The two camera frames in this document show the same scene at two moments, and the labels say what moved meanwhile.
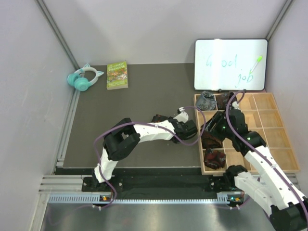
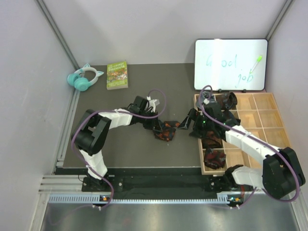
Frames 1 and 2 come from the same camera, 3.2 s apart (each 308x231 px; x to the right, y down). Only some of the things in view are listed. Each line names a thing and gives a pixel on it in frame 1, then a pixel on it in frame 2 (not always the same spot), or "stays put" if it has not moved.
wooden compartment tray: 262,116 stays put
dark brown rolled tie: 209,141 stays put
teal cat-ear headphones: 78,80 stays put
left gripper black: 171,118 -> 154,124
